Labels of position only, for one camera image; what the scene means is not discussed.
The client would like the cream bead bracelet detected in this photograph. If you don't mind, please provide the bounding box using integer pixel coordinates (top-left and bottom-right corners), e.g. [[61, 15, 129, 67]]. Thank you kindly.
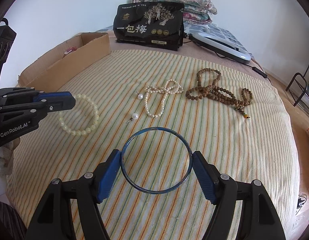
[[57, 93, 101, 137]]

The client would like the striped yellow cloth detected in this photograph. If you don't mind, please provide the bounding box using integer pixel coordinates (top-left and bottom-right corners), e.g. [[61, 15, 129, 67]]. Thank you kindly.
[[7, 50, 300, 239]]

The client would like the brown wooden bead necklace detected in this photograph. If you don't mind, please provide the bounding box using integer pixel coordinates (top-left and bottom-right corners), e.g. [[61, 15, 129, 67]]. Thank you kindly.
[[185, 68, 253, 119]]

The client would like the black ring light cable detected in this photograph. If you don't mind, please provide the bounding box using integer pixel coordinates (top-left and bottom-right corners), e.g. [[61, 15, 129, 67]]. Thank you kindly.
[[244, 62, 273, 82]]

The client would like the black snack bag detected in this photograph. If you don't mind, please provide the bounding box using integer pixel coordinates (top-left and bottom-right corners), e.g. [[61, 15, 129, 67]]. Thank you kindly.
[[113, 2, 184, 51]]

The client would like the blue bangle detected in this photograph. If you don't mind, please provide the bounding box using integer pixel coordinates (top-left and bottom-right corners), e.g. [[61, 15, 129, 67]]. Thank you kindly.
[[120, 127, 193, 194]]

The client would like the white ring light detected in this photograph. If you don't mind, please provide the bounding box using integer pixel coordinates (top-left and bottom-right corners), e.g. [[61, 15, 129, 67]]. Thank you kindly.
[[189, 32, 251, 64]]

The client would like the black metal clothes rack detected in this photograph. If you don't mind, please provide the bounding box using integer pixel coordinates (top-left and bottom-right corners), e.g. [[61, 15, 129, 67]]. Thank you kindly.
[[285, 63, 309, 116]]

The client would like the brown cardboard box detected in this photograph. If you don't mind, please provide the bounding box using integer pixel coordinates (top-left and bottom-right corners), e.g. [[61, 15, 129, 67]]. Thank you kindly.
[[18, 33, 110, 92]]

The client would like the floral folded quilt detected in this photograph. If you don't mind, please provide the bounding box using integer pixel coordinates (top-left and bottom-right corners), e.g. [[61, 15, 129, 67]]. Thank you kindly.
[[132, 0, 218, 25]]

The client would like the brown blanket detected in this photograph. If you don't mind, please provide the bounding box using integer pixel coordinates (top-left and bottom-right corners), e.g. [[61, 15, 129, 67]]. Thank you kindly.
[[49, 31, 309, 240]]

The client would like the left gloved hand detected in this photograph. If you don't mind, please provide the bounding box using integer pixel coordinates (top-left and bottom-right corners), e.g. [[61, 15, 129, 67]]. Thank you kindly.
[[0, 138, 20, 176]]

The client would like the white pearl necklace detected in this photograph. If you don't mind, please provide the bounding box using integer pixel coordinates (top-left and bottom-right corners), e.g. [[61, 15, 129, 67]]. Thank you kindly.
[[143, 78, 184, 119]]

